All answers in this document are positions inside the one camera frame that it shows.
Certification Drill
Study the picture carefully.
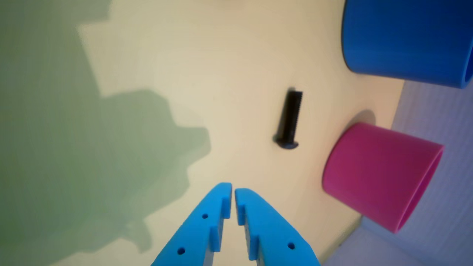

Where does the pink cylindrical box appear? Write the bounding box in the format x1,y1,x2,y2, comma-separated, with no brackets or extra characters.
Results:
322,122,444,233

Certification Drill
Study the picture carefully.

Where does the black bolt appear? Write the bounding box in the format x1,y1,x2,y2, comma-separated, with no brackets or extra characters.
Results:
273,89,303,150

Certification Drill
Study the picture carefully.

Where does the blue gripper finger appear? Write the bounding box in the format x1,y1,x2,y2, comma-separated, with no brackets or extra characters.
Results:
235,188,320,266
151,182,232,266

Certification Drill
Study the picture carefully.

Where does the blue cylindrical box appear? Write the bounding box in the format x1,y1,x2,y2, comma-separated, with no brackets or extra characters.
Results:
341,0,473,89

